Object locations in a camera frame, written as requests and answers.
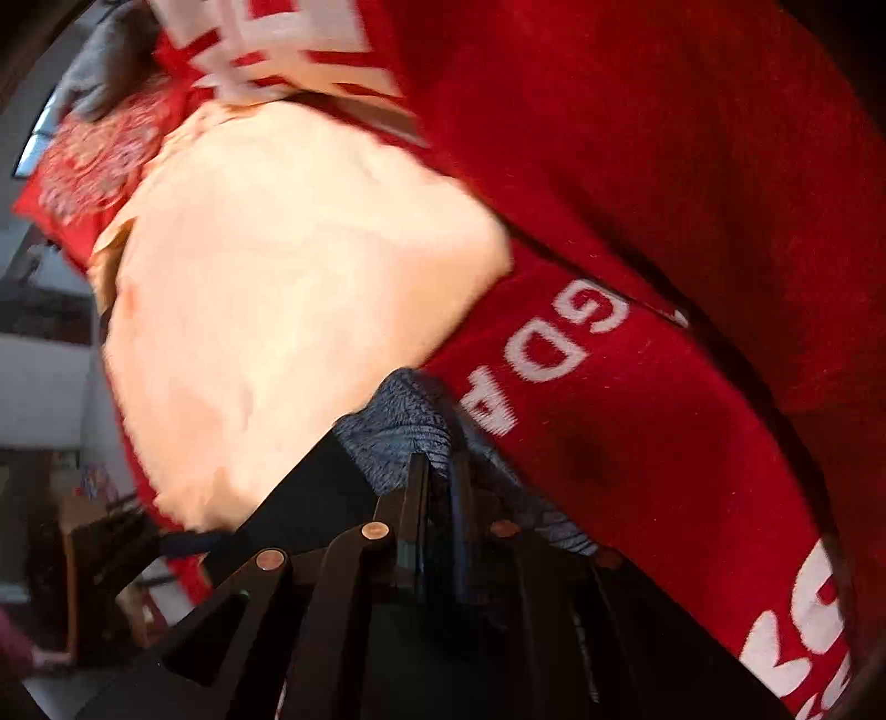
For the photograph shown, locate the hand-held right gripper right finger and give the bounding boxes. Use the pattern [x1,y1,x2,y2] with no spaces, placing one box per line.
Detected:
[446,450,794,720]

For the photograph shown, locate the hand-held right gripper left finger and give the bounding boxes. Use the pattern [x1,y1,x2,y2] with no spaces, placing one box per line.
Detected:
[76,453,431,720]

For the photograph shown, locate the black pants with grey lining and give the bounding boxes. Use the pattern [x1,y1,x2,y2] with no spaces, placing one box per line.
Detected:
[200,367,600,589]

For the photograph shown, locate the person's left forearm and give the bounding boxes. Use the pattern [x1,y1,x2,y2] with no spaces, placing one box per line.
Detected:
[0,605,39,683]

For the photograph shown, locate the brown wooden furniture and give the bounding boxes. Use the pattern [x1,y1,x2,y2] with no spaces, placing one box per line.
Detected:
[61,485,168,655]

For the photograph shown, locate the red printed blanket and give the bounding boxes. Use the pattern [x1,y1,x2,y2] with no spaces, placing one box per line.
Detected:
[83,0,886,720]

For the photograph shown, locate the red patterned cloth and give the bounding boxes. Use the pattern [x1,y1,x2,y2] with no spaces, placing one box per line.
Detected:
[14,86,182,272]

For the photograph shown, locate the grey cloth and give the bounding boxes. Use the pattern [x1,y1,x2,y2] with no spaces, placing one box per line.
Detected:
[55,0,167,123]

